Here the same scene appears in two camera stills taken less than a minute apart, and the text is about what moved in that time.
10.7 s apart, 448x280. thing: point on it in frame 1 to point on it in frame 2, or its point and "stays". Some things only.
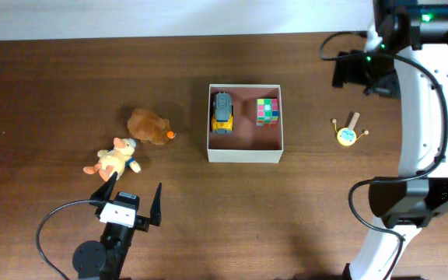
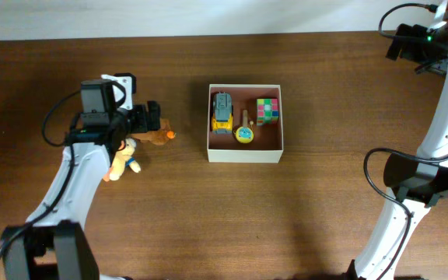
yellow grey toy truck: x=222 y=118 stays
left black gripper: x=143 y=222 to x=142 y=122
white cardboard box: x=249 y=143 stays
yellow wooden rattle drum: x=347 y=136 to x=244 y=134
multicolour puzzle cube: x=267 y=112 stays
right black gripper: x=344 y=72 to x=409 y=51
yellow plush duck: x=115 y=160 stays
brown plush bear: x=146 y=126 stays
